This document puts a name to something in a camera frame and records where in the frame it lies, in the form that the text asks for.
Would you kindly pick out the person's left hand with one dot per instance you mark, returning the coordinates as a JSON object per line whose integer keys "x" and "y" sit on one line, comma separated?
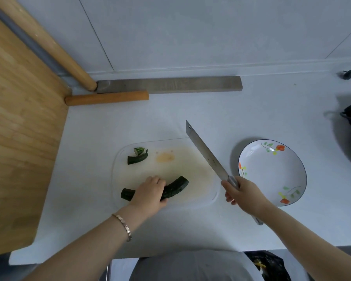
{"x": 149, "y": 196}

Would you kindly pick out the person's right hand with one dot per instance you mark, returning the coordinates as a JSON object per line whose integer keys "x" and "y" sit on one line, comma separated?
{"x": 247, "y": 194}

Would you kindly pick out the dark green cucumber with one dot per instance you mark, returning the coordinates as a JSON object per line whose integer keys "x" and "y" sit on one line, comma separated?
{"x": 177, "y": 185}

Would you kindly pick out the white floral plate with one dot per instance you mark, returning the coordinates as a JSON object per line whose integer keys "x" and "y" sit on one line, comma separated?
{"x": 272, "y": 175}

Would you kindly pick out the cucumber stem tip piece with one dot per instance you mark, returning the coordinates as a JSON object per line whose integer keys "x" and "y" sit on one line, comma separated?
{"x": 136, "y": 159}

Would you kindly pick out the translucent plastic cutting board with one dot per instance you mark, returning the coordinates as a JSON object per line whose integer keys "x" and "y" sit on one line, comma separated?
{"x": 187, "y": 178}

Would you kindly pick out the striped cucumber end piece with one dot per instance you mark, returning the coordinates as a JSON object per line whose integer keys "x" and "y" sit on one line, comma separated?
{"x": 139, "y": 150}

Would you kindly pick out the steel cleaver knife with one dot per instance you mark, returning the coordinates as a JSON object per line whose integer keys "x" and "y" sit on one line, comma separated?
{"x": 207, "y": 155}

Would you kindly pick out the person's left forearm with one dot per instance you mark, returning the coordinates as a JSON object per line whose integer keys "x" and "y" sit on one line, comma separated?
{"x": 84, "y": 251}

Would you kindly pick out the person's right forearm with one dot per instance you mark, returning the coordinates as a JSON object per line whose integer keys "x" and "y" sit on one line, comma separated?
{"x": 310, "y": 245}

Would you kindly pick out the short wooden rolling pin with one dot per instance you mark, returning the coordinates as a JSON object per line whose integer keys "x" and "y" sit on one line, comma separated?
{"x": 105, "y": 98}

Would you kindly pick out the black trash bag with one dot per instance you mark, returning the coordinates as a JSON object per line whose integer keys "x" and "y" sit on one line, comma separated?
{"x": 275, "y": 266}

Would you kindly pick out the grey shirt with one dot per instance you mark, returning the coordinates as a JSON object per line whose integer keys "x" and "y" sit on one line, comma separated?
{"x": 193, "y": 269}

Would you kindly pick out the long grey sharpening stone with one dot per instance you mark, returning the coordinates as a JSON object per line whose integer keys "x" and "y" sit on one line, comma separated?
{"x": 178, "y": 84}

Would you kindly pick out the large wooden cutting board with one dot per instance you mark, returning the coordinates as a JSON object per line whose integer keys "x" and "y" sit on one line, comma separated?
{"x": 23, "y": 128}

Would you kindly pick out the dark glass panel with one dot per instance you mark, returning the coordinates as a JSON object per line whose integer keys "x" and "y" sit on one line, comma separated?
{"x": 0, "y": 269}

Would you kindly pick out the thick light wooden rolling pin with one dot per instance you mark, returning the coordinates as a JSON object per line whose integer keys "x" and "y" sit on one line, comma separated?
{"x": 46, "y": 40}

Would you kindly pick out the grey pipe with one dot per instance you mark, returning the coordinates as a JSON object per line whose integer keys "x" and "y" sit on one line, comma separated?
{"x": 23, "y": 38}

